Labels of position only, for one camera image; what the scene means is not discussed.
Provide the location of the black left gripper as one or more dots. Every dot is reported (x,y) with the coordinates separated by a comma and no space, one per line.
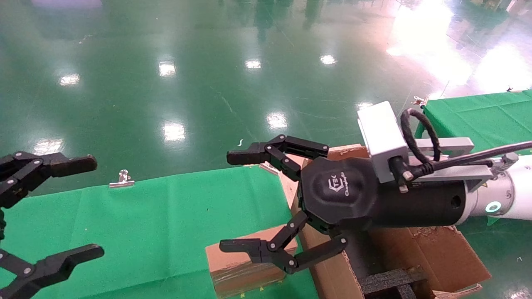
(1,226)

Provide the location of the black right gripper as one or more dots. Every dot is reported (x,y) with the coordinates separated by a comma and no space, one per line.
(345,195)

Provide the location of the small brown cardboard box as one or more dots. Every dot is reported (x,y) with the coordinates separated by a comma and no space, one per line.
(237,265)

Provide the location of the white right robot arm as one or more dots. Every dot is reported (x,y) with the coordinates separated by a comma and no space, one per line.
(519,191)

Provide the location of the large open cardboard carton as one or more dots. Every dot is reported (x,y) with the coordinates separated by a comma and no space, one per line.
(440,253)

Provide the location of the silver binder clip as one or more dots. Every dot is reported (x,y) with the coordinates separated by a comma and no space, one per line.
(419,101)
(269,168)
(121,181)

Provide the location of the large green table cloth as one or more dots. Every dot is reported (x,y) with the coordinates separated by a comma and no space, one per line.
(166,224)

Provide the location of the black foam insert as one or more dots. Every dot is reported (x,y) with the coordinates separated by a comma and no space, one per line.
(386,280)

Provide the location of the small green table cloth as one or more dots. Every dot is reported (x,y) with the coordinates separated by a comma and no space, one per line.
(478,116)

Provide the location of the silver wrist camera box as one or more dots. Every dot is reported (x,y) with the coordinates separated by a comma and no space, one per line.
(380,133)

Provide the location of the grey camera mounting bracket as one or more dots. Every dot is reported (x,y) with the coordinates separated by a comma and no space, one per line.
(449,145)

